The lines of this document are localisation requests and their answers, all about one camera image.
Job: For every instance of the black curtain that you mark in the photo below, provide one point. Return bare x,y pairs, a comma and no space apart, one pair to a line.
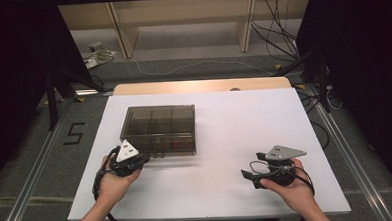
365,49
8,65

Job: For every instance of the grey power adapter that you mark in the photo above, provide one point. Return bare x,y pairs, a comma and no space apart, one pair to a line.
95,46

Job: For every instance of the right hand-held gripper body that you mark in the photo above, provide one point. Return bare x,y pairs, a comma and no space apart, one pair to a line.
282,153

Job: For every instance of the smoky transparent drawer box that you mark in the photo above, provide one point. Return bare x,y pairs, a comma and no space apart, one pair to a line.
157,120

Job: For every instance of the white foam board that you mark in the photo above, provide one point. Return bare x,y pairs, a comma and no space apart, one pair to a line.
218,129

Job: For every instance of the wooden table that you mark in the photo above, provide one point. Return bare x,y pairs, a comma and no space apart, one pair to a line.
183,87

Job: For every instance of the person's left hand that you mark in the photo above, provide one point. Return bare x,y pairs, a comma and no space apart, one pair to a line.
112,191

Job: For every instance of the black metal stand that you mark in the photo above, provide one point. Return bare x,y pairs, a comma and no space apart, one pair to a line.
322,85
52,103

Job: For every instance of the person's right hand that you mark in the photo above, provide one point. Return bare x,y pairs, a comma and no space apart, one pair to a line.
297,194

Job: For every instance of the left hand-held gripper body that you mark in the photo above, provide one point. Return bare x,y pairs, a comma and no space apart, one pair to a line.
126,153

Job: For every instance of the aluminium floor rail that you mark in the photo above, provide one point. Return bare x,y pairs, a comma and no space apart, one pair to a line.
30,184
353,170

